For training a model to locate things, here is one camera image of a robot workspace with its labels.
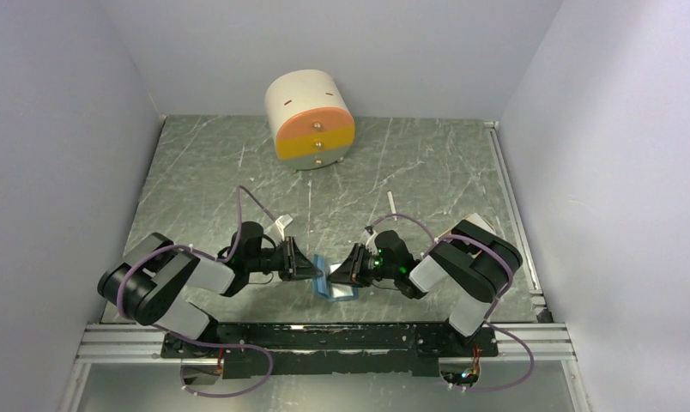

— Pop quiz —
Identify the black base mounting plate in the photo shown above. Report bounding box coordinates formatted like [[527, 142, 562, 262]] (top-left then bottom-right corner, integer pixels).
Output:
[[160, 321, 499, 379]]

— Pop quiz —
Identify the round cream drawer cabinet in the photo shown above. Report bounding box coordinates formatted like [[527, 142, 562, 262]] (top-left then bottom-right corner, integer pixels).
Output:
[[264, 70, 355, 171]]

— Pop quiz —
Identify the credit card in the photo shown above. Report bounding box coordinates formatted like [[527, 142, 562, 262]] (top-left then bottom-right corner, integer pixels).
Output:
[[329, 283, 359, 301]]

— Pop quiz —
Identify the right side aluminium rail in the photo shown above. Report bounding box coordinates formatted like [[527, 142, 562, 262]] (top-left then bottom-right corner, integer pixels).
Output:
[[483, 121, 554, 323]]

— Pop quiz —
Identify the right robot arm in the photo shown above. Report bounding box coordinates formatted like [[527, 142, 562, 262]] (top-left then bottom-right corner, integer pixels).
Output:
[[325, 219, 523, 355]]

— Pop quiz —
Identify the aluminium frame rail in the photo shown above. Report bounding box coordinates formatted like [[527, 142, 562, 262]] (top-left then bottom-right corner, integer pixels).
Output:
[[60, 323, 590, 411]]

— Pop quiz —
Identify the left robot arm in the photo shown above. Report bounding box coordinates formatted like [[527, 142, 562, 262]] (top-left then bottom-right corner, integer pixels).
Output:
[[97, 221, 321, 357]]

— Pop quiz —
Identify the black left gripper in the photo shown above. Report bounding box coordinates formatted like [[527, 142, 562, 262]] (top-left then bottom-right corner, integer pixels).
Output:
[[247, 236, 324, 282]]

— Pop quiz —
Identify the blue leather card holder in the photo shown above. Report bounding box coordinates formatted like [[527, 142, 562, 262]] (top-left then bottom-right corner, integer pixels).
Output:
[[312, 255, 359, 302]]

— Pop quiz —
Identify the beige card tray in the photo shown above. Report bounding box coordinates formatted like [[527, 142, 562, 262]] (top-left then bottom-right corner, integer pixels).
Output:
[[441, 213, 496, 236]]

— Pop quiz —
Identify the white pen red cap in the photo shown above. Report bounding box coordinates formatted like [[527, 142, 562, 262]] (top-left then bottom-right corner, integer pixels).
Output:
[[386, 190, 397, 221]]

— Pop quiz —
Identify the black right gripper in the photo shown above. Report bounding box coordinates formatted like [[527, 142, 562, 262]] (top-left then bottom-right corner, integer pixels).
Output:
[[327, 243, 398, 288]]

